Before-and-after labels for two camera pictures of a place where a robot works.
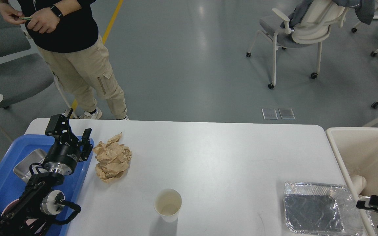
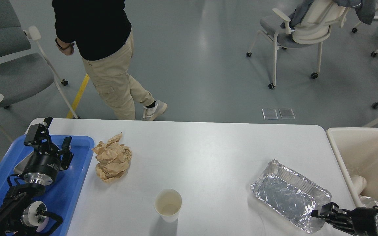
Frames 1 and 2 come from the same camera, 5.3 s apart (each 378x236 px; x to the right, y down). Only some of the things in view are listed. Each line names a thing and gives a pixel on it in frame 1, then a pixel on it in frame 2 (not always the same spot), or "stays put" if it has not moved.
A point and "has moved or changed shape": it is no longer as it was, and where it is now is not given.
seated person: [66, 32] to [100, 31]
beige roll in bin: [360, 183] stays put
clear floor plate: [269, 113] stays put
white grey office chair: [314, 29] stays put
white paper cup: [167, 203] stays put
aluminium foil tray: [320, 209] has moved or changed shape
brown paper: [114, 158] stays put
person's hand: [44, 20] to [68, 50]
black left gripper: [64, 155] to [42, 168]
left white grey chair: [7, 67] stays put
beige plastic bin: [372, 153] stays put
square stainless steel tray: [22, 169] stays put
